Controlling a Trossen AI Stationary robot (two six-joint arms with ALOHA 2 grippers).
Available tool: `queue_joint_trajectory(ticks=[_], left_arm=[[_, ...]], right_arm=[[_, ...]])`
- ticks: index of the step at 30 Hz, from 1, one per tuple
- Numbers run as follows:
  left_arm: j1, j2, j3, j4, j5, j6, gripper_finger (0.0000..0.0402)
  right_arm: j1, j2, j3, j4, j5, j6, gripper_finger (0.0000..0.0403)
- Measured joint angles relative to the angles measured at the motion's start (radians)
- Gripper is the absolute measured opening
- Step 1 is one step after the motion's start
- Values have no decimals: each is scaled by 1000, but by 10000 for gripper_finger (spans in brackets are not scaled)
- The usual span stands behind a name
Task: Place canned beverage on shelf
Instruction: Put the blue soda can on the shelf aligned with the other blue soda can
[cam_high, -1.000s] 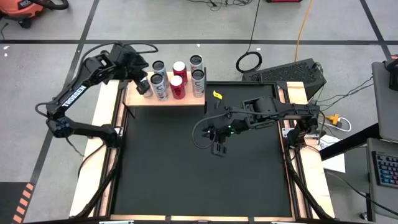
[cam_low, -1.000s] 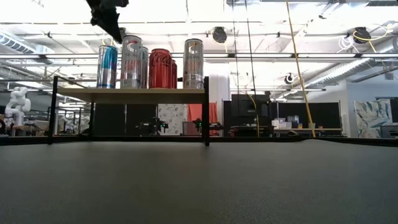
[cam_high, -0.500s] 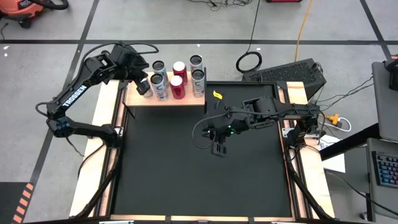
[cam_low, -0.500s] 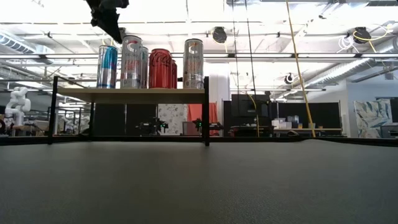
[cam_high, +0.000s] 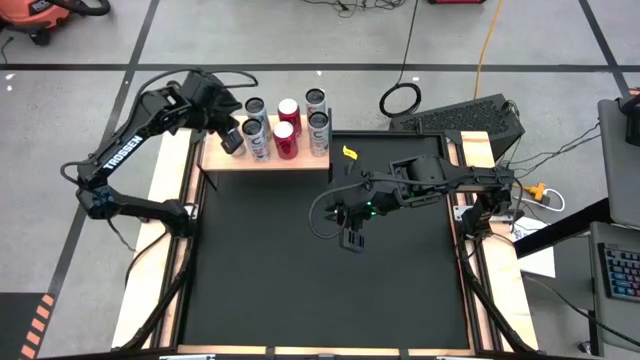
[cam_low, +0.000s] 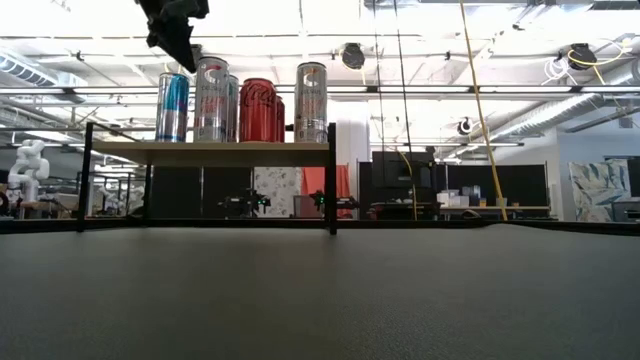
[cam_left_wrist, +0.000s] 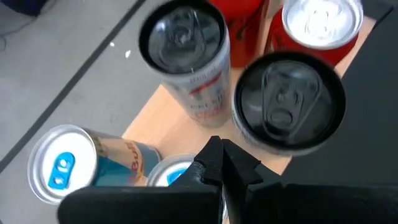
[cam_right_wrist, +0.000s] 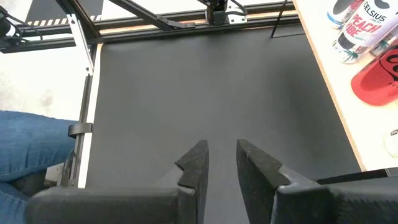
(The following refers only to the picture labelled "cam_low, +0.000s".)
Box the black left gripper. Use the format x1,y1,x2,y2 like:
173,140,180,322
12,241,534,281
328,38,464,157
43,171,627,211
134,0,211,75

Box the blue Red Bull can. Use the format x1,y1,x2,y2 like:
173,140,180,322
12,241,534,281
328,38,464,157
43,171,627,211
154,72,191,144

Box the Celsius Peach Vibe can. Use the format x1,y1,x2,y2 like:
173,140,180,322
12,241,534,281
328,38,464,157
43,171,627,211
192,56,231,144
293,61,329,144

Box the Celsius Tropical Vibe can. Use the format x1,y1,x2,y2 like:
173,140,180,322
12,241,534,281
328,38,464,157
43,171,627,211
227,73,241,144

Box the black partition panel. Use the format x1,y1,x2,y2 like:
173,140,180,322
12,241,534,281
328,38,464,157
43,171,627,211
149,165,254,220

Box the small black robot green light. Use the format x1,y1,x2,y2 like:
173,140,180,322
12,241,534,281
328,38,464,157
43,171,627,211
218,188,273,220
308,189,361,212

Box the white patterned panel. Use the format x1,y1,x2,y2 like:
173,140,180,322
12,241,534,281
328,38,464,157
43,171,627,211
253,166,303,219

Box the orange red panel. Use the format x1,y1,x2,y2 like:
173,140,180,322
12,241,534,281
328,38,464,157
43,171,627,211
301,164,352,220

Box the black monitor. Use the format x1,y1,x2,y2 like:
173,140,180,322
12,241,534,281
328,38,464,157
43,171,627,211
370,150,435,204

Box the black table mat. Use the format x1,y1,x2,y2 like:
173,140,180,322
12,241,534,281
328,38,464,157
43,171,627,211
0,223,640,360

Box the white boxes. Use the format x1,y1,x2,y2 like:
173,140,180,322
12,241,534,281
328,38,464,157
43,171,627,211
437,185,482,209

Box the black screen panel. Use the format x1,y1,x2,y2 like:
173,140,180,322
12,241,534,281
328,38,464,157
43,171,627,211
446,163,550,207

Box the wooden shelf black frame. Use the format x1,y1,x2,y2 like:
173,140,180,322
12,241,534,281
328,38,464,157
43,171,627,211
77,121,339,236

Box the silver ventilation duct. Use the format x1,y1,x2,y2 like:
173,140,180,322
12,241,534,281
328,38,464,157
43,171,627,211
0,47,89,91

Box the yellow extension cable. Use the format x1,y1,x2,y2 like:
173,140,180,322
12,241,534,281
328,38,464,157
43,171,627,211
458,0,509,222

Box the white ventilation duct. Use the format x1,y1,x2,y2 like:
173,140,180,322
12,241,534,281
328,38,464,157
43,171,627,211
492,69,640,146

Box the blue leaf wall painting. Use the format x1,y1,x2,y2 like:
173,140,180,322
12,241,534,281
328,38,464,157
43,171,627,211
568,158,632,224

